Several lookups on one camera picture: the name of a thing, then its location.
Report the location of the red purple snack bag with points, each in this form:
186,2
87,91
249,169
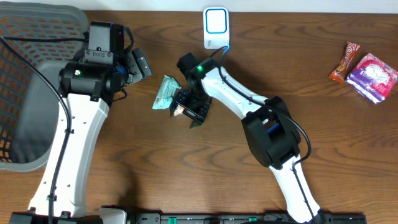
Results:
372,78

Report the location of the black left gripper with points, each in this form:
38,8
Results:
138,66

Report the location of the red orange patterned snack packet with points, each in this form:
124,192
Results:
339,73

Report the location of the teal snack packet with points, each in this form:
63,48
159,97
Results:
166,93

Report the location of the white barcode scanner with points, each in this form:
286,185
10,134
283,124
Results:
215,27

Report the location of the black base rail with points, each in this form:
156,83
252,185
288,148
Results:
233,218

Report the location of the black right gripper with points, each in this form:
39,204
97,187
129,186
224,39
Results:
180,100

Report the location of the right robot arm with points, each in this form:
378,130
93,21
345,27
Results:
272,135

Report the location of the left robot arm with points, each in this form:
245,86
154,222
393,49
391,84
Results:
87,85

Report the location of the small orange snack packet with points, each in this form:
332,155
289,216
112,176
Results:
179,110

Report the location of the gray plastic mesh basket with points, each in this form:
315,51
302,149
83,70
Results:
44,38

